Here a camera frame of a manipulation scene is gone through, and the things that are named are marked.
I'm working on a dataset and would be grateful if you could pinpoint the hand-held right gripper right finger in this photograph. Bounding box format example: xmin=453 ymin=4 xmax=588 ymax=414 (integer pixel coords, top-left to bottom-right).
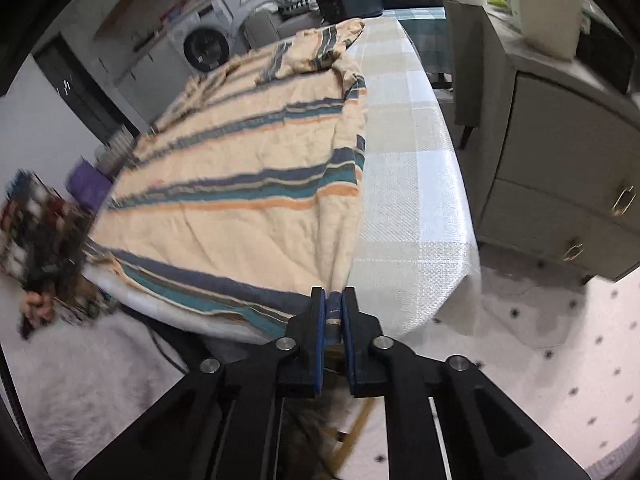
xmin=341 ymin=286 xmax=592 ymax=480

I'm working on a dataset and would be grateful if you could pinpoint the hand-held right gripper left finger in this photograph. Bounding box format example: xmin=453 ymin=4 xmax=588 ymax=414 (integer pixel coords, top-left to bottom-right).
xmin=72 ymin=286 xmax=329 ymax=480

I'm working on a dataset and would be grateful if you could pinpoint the striped beige shirt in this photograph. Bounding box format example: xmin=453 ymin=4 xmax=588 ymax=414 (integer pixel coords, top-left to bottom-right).
xmin=84 ymin=17 xmax=370 ymax=347

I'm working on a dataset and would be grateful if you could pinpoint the purple box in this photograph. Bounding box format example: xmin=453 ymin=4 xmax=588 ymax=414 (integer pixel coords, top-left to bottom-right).
xmin=66 ymin=156 xmax=114 ymax=212

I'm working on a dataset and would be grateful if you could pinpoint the wooden table leg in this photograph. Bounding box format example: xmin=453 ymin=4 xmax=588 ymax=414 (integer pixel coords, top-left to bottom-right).
xmin=329 ymin=395 xmax=378 ymax=474

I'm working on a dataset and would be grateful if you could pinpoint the dark door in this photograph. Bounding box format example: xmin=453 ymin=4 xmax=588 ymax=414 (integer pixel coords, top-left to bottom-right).
xmin=31 ymin=31 xmax=137 ymax=147

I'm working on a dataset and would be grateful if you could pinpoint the grey fluffy rug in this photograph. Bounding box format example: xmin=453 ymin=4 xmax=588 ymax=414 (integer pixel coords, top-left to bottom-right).
xmin=0 ymin=272 xmax=203 ymax=480

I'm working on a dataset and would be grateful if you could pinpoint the plaid tablecloth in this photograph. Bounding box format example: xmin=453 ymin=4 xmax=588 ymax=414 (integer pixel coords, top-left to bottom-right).
xmin=81 ymin=15 xmax=482 ymax=348

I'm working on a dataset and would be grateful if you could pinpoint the dotted white rug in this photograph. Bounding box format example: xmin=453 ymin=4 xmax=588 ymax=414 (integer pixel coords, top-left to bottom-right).
xmin=335 ymin=247 xmax=640 ymax=480

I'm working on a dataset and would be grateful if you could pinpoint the kitchen base cabinet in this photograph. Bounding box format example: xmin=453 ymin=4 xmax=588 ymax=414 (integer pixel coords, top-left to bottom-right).
xmin=94 ymin=0 xmax=223 ymax=128

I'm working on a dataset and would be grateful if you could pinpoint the white washing machine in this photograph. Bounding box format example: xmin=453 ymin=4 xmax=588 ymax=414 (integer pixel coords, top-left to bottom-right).
xmin=166 ymin=1 xmax=237 ymax=74

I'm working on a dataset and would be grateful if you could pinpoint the grey sideboard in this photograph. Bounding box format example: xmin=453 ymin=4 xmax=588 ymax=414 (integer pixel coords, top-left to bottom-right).
xmin=444 ymin=0 xmax=640 ymax=285

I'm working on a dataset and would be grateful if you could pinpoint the grey sofa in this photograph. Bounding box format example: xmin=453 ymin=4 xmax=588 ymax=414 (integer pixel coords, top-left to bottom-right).
xmin=238 ymin=0 xmax=367 ymax=54

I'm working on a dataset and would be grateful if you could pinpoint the grey blanket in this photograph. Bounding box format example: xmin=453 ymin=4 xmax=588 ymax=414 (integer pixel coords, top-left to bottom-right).
xmin=231 ymin=0 xmax=307 ymax=29

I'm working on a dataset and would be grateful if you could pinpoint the black box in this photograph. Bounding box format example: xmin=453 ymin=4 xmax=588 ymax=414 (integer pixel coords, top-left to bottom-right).
xmin=574 ymin=9 xmax=639 ymax=97

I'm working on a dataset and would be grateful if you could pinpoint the beige board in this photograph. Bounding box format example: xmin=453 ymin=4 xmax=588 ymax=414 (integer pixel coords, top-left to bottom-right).
xmin=511 ymin=0 xmax=587 ymax=62

